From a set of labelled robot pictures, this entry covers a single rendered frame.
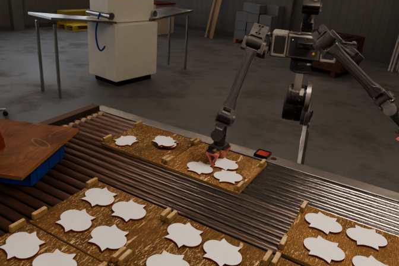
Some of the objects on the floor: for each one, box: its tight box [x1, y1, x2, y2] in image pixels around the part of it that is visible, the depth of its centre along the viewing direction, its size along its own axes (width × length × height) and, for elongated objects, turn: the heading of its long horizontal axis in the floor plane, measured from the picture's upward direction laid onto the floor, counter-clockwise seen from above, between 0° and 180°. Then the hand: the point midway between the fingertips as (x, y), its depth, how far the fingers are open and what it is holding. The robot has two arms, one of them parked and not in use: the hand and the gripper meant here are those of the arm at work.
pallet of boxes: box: [233, 2, 284, 43], centre depth 1048 cm, size 110×74×110 cm
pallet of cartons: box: [56, 9, 90, 31], centre depth 1131 cm, size 137×94×50 cm
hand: (217, 160), depth 189 cm, fingers open, 9 cm apart
